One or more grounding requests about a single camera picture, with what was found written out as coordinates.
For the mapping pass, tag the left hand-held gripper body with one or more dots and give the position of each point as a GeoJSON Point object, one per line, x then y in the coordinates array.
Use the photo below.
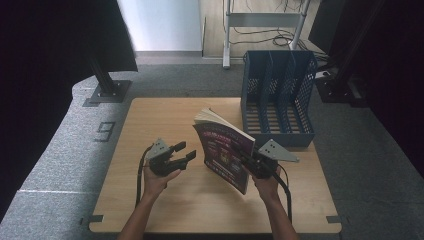
{"type": "Point", "coordinates": [160, 156]}

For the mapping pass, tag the black curtain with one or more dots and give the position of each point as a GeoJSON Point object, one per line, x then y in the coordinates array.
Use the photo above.
{"type": "Point", "coordinates": [50, 66]}

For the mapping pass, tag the blue plastic file rack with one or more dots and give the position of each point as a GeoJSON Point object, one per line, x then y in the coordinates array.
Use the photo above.
{"type": "Point", "coordinates": [278, 116]}

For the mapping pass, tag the purple paperback book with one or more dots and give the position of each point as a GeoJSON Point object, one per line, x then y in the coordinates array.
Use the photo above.
{"type": "Point", "coordinates": [221, 151]}

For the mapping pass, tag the person's right hand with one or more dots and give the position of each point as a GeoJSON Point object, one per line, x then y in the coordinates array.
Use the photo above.
{"type": "Point", "coordinates": [266, 186]}

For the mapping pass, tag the black post with base plate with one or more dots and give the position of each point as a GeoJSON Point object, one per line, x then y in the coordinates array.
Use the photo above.
{"type": "Point", "coordinates": [108, 90]}

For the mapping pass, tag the white power strip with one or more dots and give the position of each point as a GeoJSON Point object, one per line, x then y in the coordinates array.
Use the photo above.
{"type": "Point", "coordinates": [323, 74]}

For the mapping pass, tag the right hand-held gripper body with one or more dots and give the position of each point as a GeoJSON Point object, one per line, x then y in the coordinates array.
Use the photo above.
{"type": "Point", "coordinates": [266, 160]}

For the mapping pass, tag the white metal stand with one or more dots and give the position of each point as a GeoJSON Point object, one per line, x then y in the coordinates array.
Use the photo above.
{"type": "Point", "coordinates": [263, 20]}

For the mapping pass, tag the person's left hand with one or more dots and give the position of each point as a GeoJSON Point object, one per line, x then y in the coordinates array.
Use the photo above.
{"type": "Point", "coordinates": [156, 183]}

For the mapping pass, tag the black stand with base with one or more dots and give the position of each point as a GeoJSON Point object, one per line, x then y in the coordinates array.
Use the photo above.
{"type": "Point", "coordinates": [336, 90]}

